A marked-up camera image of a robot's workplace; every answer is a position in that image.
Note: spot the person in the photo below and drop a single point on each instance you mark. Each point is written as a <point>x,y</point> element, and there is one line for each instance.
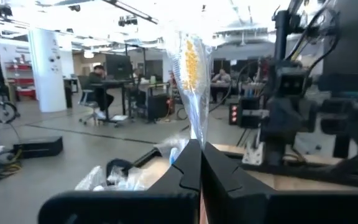
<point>222,77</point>
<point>96,79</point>

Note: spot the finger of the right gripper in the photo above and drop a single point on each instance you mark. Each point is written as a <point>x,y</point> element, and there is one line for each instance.
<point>304,116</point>
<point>278,121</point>

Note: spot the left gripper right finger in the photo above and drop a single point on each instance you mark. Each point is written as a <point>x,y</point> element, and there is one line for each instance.
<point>259,208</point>

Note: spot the black overhead camera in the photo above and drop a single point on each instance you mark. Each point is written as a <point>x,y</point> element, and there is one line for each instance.
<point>127,21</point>

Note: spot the black box red lights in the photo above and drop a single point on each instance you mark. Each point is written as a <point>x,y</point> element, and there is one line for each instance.
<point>233,113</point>

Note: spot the black computer tower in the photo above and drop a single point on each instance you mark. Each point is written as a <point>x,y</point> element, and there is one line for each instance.
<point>158,107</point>

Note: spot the black desk monitor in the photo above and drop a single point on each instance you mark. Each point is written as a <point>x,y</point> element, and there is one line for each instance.
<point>118,67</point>

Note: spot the orange white toothbrush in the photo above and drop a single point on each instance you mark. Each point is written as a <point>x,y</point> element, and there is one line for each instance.
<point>191,68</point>

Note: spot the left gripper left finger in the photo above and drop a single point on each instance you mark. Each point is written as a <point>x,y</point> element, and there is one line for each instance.
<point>166,205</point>

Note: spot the white building pillar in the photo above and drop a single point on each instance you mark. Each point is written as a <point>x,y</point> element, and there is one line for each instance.
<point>47,71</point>

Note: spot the black office desk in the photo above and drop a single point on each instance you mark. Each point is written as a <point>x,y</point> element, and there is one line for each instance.
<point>113,83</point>

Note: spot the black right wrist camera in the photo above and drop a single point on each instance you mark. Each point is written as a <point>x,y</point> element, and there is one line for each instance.
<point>291,82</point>

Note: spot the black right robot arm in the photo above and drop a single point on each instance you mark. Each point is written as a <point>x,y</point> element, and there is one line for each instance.
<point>281,37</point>

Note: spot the black floor case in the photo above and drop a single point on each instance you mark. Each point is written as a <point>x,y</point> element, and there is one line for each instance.
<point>37,147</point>

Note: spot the grey office chair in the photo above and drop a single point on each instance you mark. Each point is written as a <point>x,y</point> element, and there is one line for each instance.
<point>85,96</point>

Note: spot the red storage shelf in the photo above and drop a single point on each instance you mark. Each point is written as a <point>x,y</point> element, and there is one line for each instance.
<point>23,92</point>

